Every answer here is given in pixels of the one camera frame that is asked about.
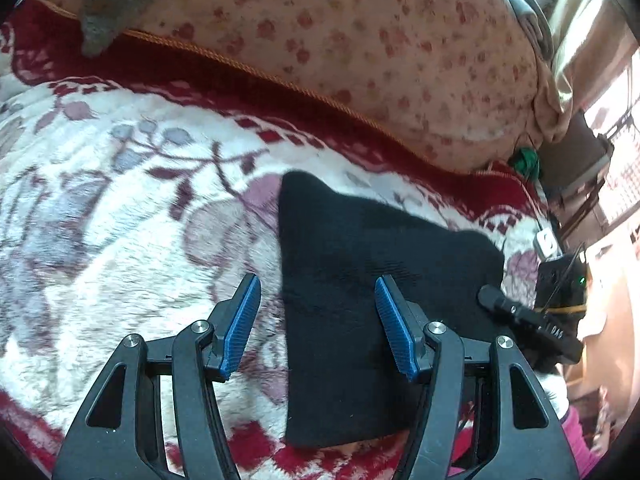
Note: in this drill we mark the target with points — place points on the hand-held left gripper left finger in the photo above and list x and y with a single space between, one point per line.
240 330

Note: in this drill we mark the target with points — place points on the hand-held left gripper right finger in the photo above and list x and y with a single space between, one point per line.
395 330

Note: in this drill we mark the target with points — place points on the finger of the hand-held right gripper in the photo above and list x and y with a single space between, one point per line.
520 317

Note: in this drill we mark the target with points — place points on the black pants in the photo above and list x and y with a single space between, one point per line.
340 260

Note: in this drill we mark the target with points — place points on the white power adapter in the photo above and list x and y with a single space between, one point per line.
546 244

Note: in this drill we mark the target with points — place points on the green object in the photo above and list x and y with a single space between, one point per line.
525 159

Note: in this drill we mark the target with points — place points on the brown wooden furniture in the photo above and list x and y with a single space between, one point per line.
575 155

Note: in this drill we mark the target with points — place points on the window with metal grille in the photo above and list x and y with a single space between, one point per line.
620 170

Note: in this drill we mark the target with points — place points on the red and white floral blanket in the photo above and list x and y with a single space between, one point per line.
125 185

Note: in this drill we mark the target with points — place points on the beige curtain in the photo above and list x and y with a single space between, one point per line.
585 30

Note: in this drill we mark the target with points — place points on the grey striped cloth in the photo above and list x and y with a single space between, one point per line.
530 5

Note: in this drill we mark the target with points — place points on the floral beige pillow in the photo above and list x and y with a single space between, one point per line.
325 35

